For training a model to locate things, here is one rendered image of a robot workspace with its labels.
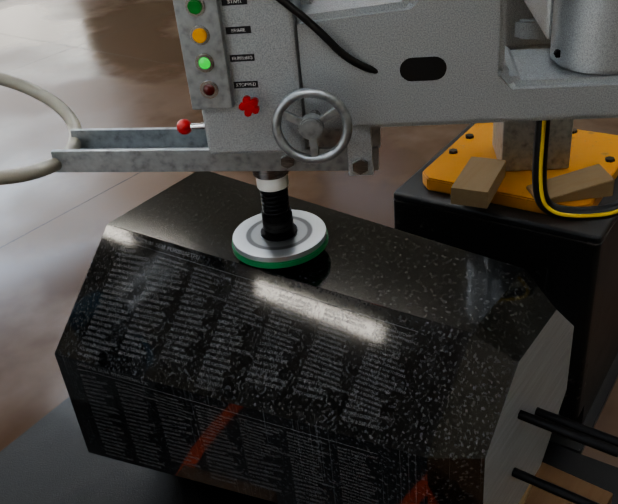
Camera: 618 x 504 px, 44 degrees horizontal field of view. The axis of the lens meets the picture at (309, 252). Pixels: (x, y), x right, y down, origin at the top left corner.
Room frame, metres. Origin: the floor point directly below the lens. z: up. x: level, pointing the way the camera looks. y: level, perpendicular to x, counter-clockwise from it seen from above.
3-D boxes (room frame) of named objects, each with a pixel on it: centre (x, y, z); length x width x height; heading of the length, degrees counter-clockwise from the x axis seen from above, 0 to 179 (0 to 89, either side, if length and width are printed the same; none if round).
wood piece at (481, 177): (1.85, -0.49, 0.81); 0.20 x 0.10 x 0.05; 151
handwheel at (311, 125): (1.35, -0.04, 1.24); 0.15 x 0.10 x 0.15; 80
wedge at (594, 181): (1.78, -0.71, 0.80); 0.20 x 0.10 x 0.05; 92
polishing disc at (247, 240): (1.49, 0.06, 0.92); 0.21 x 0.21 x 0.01
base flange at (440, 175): (2.02, -0.68, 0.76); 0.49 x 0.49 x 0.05; 53
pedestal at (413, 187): (2.02, -0.68, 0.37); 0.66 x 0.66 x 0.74; 53
